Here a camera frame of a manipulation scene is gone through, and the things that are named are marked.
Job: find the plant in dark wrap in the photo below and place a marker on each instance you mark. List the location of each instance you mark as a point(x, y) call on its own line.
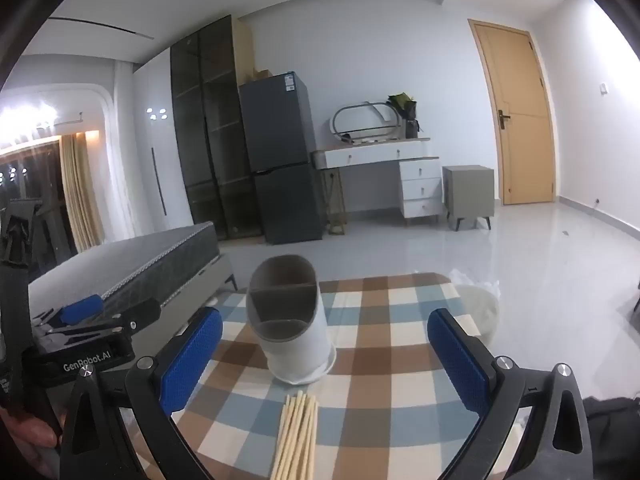
point(402, 105)

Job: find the wooden door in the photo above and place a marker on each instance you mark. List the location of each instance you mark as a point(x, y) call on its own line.
point(520, 85)

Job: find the dark cloth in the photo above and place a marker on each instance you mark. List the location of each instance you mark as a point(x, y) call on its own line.
point(612, 425)

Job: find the beige curtain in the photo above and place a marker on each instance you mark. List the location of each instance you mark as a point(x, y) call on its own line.
point(82, 195)

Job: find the white utensil holder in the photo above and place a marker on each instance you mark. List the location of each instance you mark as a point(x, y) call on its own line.
point(300, 345)

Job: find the dark grey refrigerator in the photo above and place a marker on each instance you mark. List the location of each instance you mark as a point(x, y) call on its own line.
point(282, 160)

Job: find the grey bed frame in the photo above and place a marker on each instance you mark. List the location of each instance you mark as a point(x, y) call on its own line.
point(220, 274)

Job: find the oval mirror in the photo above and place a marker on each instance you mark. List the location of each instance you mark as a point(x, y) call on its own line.
point(337, 120)

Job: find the dark grey mattress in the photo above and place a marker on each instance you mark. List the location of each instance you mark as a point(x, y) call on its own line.
point(150, 270)

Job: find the person's left hand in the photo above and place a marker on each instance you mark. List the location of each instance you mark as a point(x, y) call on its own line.
point(25, 432)

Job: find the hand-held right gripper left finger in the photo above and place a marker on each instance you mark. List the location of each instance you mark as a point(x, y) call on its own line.
point(192, 357)

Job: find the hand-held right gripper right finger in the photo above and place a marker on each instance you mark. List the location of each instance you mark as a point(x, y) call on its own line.
point(457, 362)

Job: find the grey nightstand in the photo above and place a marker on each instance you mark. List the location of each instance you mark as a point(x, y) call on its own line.
point(467, 190)

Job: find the white wardrobe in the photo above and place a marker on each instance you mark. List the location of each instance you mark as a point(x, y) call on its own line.
point(160, 150)

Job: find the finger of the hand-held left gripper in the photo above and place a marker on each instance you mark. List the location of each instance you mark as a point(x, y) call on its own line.
point(80, 310)
point(142, 312)

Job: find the dark glass cabinet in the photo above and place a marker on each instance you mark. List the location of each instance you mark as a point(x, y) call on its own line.
point(215, 135)

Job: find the cardboard box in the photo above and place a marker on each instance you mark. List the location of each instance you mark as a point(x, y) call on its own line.
point(261, 74)

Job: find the plaid tablecloth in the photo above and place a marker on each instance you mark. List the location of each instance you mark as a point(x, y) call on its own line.
point(385, 320)

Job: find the white desk with drawers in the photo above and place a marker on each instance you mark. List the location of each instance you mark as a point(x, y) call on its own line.
point(420, 180)

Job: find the bundle of wooden chopsticks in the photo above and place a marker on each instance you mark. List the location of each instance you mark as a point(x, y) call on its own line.
point(295, 440)

